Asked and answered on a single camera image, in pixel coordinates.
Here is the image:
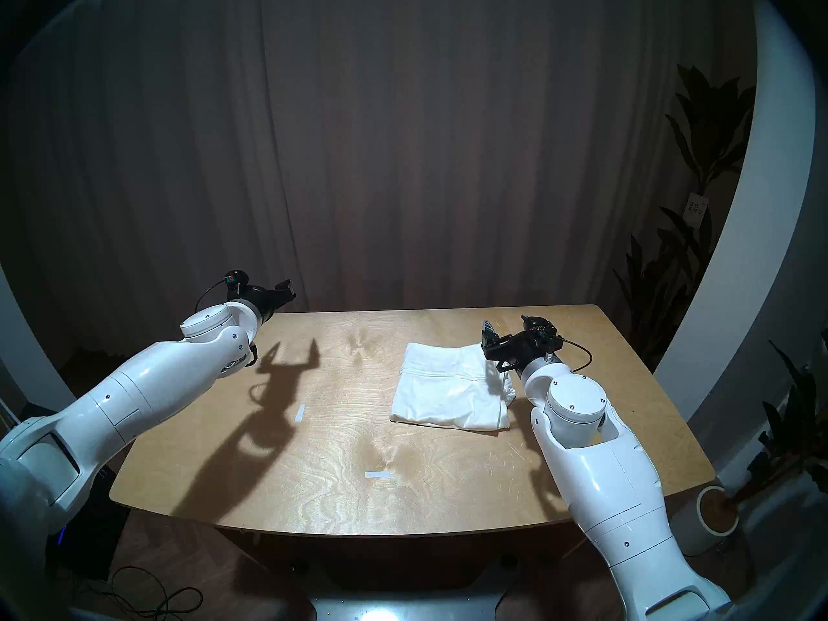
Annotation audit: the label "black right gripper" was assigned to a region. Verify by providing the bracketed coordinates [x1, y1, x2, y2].
[480, 314, 562, 375]

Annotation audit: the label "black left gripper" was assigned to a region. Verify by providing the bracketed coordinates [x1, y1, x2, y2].
[246, 279, 298, 324]

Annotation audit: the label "white t-shirt with red print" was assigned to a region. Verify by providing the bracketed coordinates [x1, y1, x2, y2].
[390, 342, 517, 433]

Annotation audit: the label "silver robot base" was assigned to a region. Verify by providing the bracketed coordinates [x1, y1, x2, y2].
[304, 594, 513, 621]

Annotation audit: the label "beige pleated curtain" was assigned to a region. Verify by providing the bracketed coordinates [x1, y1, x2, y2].
[0, 0, 757, 369]

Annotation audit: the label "white round plant pot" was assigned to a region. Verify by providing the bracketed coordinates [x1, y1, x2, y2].
[666, 484, 739, 558]

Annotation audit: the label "tall dark leafy plant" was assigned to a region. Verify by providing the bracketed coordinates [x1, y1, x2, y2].
[611, 63, 757, 369]

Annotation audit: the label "dark plant in white pot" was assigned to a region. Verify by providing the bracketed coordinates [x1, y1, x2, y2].
[724, 332, 828, 508]

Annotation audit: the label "black computer tower with lights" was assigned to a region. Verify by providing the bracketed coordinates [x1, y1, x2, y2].
[19, 403, 131, 579]

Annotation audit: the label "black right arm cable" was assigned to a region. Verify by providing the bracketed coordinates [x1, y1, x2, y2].
[556, 338, 593, 375]

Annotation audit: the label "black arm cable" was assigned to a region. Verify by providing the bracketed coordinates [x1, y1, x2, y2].
[556, 338, 593, 375]
[193, 277, 259, 368]

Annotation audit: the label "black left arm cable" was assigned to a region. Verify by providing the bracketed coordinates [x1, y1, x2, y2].
[193, 277, 259, 368]

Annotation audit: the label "black floor cables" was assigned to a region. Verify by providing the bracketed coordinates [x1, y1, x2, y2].
[65, 565, 205, 621]

